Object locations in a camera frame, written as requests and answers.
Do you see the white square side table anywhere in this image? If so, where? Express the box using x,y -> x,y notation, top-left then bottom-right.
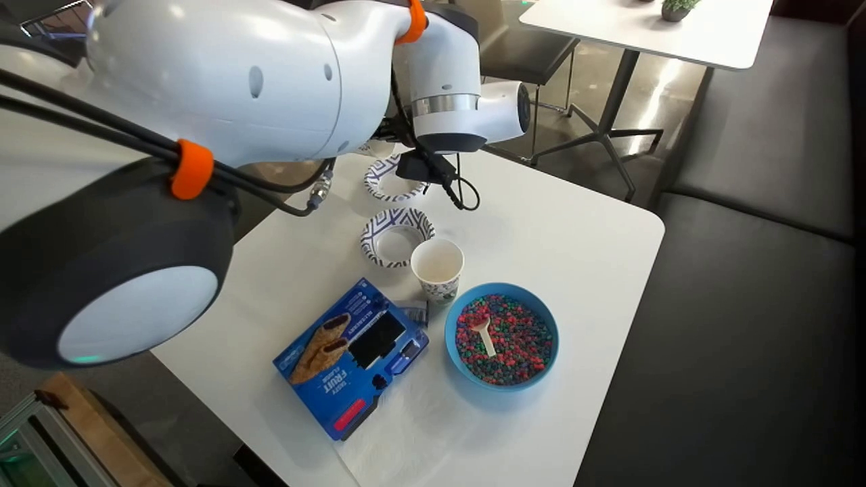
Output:
517,0 -> 777,205

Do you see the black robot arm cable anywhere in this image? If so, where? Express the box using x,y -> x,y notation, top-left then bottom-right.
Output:
0,66 -> 341,219

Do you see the black seat metal chair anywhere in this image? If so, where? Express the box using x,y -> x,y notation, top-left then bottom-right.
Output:
476,25 -> 579,164

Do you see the grey slatted rack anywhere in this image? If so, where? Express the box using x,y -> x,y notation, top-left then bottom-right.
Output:
0,390 -> 92,487

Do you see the green plant pot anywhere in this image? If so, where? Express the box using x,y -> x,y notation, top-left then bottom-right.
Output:
661,0 -> 700,25

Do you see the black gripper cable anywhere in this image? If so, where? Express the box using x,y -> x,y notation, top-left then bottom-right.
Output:
429,147 -> 485,215

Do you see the black bench sofa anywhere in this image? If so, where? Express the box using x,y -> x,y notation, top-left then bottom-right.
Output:
577,0 -> 866,487

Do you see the light plastic spoon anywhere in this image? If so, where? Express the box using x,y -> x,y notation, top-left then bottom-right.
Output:
467,313 -> 504,359

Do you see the patterned paper cup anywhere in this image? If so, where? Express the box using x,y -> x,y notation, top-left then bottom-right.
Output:
407,236 -> 467,307

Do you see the blue snack box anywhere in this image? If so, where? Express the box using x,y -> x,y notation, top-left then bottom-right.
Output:
269,277 -> 429,444

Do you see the wooden shelf board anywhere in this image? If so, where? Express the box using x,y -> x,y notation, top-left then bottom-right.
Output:
35,371 -> 177,487

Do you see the blue bowl of coloured beads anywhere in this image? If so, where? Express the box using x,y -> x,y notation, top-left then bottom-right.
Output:
440,282 -> 562,393

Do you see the orange cable clip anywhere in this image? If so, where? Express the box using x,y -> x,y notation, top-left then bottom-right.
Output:
167,135 -> 219,202
394,0 -> 429,47

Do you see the blue patterned paper bowl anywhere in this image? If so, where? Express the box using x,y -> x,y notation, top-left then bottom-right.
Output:
361,151 -> 432,202
360,205 -> 439,271

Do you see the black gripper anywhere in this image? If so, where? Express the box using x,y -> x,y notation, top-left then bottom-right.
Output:
393,147 -> 456,190

